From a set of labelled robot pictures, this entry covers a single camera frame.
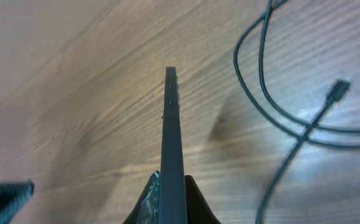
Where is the blue Galaxy smartphone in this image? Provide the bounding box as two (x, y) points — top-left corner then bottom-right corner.
(159, 67), (187, 224)

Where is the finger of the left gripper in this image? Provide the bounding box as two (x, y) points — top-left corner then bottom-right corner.
(0, 180), (34, 224)

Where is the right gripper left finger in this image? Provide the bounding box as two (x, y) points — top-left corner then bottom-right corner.
(123, 170), (160, 224)

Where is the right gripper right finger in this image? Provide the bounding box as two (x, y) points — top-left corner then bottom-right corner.
(185, 175), (220, 224)

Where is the black USB charging cable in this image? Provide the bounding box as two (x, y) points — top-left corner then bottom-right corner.
(233, 0), (360, 224)

